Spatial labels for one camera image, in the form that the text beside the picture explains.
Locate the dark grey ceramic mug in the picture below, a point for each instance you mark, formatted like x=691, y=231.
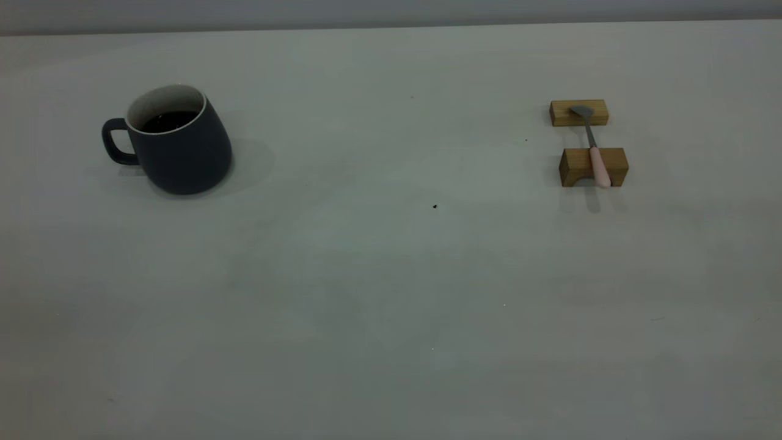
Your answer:
x=183, y=159

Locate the arched wooden block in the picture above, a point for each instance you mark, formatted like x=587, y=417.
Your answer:
x=574, y=162

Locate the rectangular wooden block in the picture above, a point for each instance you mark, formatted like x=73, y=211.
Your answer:
x=562, y=113

